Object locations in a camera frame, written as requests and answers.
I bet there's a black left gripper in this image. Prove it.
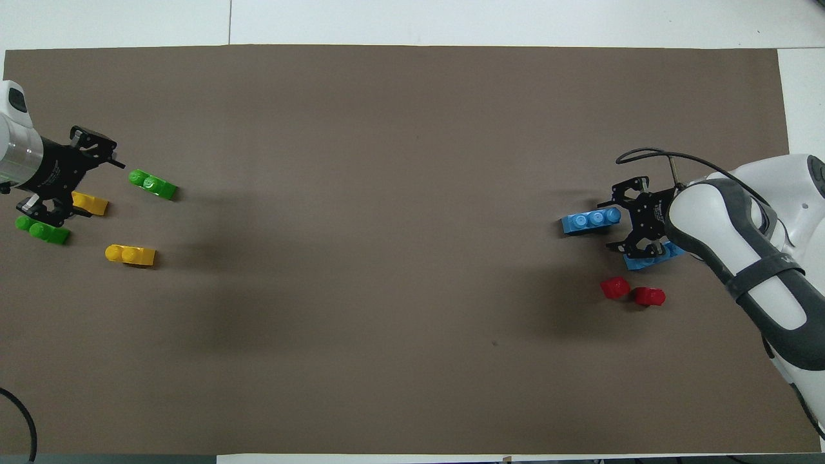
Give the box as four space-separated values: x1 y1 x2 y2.
13 126 127 228

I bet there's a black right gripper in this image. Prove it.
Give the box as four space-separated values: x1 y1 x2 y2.
596 174 674 260

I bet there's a blue three-stud toy block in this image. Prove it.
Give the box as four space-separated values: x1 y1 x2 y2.
622 241 687 271
560 206 623 235

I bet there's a green two-stud toy block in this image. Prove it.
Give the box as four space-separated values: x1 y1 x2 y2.
128 168 179 201
15 215 71 246

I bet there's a yellow two-stud toy block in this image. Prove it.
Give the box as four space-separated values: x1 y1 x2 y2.
70 191 109 217
105 244 157 267

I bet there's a brown paper table mat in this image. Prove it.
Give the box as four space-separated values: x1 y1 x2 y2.
0 44 822 456

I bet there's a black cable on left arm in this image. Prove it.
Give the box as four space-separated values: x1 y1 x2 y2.
0 387 38 463

